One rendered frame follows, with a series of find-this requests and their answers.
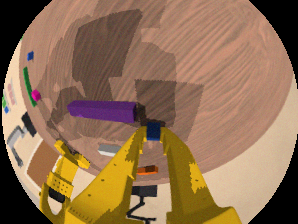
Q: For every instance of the green rod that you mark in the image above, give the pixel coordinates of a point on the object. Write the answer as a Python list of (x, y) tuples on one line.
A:
[(28, 86)]

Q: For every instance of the orange rod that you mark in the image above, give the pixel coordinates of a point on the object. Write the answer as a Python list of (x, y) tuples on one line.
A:
[(147, 170)]

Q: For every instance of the magenta rod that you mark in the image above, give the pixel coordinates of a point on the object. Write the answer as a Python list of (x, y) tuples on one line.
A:
[(36, 95)]

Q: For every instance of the small blue cube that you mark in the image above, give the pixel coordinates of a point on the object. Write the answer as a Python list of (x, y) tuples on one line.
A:
[(30, 55), (153, 131)]

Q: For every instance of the purple rod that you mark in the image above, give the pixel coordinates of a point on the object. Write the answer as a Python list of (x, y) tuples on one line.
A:
[(104, 110)]

